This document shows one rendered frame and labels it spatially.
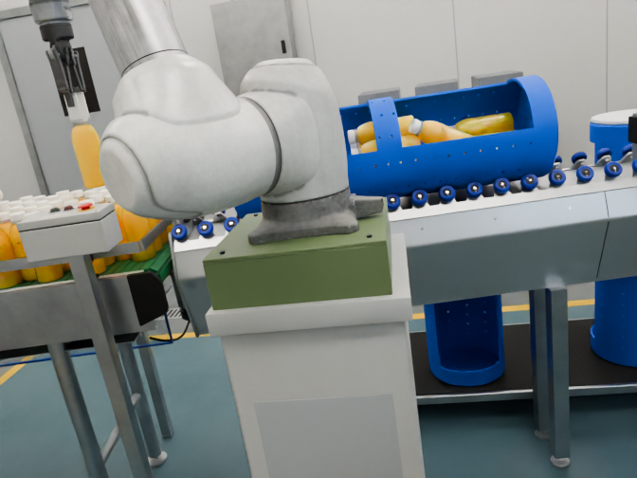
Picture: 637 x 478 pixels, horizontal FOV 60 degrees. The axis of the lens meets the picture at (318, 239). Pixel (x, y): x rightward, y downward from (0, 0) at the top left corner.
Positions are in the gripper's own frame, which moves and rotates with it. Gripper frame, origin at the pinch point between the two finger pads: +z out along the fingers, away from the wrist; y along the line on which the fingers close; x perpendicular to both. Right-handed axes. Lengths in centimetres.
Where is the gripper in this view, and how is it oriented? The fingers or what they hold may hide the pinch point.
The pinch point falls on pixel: (77, 107)
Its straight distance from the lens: 157.9
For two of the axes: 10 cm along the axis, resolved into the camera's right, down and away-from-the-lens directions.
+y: 0.1, -2.9, 9.6
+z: 1.5, 9.5, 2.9
